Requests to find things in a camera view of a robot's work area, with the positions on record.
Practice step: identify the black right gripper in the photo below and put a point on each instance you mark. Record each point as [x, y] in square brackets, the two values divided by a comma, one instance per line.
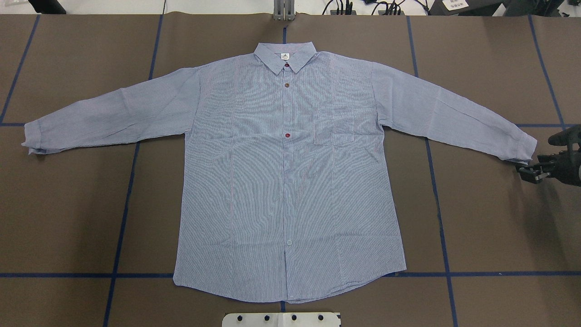
[570, 168]

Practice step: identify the blue striped button shirt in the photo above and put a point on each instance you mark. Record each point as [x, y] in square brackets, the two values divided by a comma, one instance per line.
[286, 194]

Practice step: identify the grey usb hub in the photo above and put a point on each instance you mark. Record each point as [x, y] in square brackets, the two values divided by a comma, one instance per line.
[384, 8]
[343, 8]

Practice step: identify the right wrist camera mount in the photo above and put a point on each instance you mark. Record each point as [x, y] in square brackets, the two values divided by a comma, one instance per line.
[567, 138]

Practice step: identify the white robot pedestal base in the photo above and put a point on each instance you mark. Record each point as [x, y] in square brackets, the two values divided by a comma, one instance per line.
[283, 319]

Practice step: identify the grey aluminium frame post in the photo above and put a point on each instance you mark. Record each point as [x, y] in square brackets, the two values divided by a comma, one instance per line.
[284, 10]

